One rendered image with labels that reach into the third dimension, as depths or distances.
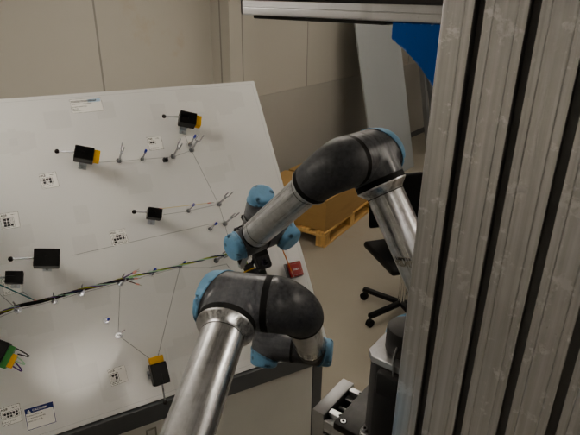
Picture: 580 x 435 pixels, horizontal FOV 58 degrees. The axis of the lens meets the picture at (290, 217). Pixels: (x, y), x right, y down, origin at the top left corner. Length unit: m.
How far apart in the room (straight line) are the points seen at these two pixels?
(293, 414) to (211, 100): 1.20
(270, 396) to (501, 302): 1.47
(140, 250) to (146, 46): 2.58
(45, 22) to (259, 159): 2.10
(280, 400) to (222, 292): 1.02
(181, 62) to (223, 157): 2.51
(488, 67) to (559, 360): 0.28
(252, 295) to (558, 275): 0.63
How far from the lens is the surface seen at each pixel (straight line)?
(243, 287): 1.03
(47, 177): 1.79
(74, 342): 1.70
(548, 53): 0.49
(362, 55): 5.87
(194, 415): 0.89
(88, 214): 1.75
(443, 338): 0.61
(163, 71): 4.23
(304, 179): 1.10
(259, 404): 1.95
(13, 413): 1.70
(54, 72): 3.74
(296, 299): 1.02
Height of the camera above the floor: 2.01
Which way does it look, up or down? 24 degrees down
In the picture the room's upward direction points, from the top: 1 degrees clockwise
